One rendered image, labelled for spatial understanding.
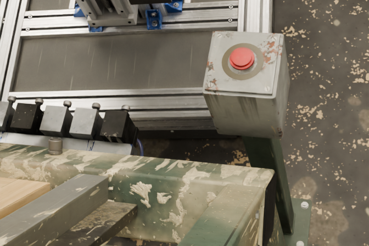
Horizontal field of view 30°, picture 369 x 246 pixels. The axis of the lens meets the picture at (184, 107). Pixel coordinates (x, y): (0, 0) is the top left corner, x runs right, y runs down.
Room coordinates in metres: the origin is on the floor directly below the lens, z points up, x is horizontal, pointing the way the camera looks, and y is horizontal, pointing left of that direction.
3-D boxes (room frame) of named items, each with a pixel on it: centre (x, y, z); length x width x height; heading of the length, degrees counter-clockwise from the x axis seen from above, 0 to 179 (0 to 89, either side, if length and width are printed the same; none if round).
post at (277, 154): (0.55, -0.12, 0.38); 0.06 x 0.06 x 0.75; 58
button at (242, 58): (0.55, -0.12, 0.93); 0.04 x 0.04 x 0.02
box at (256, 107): (0.55, -0.12, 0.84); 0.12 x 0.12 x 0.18; 58
